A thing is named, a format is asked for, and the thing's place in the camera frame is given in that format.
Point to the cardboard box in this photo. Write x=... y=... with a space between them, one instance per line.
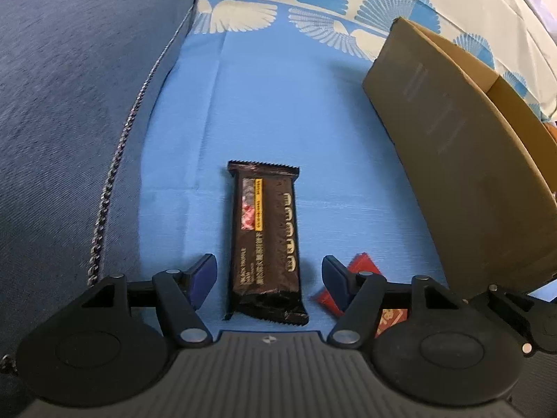
x=470 y=174

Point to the red packet with yellow print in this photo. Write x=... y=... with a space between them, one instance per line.
x=391 y=320

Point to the blue white fan-print cloth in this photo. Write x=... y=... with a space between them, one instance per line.
x=304 y=109

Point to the light blue sheet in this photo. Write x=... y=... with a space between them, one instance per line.
x=535 y=0

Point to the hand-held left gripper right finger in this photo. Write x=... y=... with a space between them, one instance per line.
x=337 y=281

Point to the dark brown snack bar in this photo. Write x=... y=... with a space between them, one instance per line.
x=265 y=244

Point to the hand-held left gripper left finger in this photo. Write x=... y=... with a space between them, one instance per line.
x=202 y=281

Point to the red snack packet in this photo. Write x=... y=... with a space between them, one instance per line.
x=365 y=263

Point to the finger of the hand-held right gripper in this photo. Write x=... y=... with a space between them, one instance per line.
x=539 y=322

